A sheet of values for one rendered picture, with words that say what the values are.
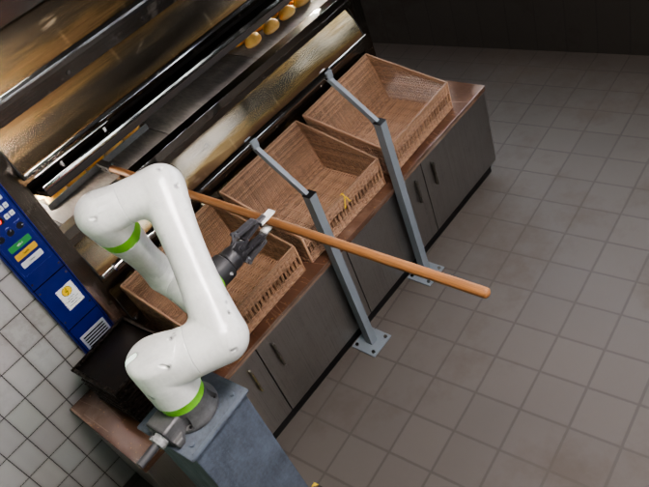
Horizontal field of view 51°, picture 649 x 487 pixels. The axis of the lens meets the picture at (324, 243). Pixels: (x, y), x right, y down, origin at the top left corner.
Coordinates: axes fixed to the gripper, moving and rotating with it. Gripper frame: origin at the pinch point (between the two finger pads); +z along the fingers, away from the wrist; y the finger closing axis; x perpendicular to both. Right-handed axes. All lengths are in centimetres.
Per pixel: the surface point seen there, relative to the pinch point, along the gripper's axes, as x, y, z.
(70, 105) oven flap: -81, -36, -3
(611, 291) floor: 65, 119, 106
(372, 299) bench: -25, 103, 49
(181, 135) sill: -79, 2, 30
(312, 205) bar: -19.4, 27.9, 33.6
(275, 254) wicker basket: -46, 57, 25
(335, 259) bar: -19, 59, 34
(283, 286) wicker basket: -33, 60, 13
